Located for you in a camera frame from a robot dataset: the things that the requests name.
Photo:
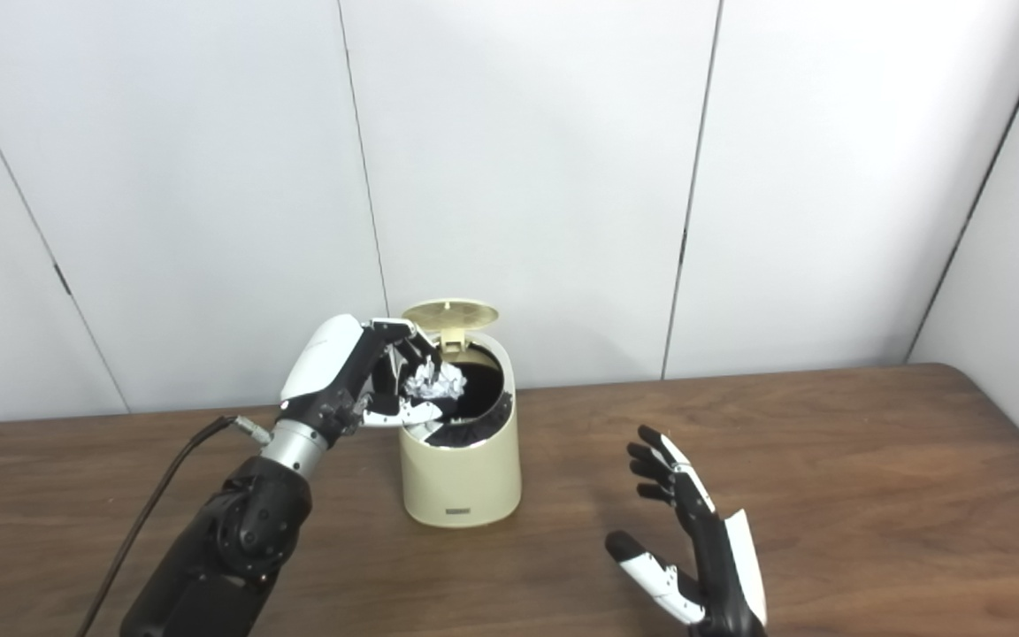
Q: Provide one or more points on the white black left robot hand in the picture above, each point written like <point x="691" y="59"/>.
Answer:
<point x="324" y="354"/>

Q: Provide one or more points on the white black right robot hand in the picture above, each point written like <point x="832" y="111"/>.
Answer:
<point x="722" y="575"/>

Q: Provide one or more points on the white paper ball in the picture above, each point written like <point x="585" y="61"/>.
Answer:
<point x="436" y="380"/>

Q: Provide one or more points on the cream round bin lid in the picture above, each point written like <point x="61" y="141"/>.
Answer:
<point x="449" y="314"/>

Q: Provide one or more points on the cream-colored bin body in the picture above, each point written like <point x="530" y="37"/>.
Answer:
<point x="461" y="482"/>

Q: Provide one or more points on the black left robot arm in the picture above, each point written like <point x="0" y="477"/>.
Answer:
<point x="226" y="548"/>

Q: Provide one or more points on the black bin liner bag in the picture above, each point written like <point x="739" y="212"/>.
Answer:
<point x="474" y="432"/>

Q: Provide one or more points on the black wall panel clip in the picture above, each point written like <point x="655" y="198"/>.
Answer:
<point x="683" y="248"/>
<point x="63" y="280"/>

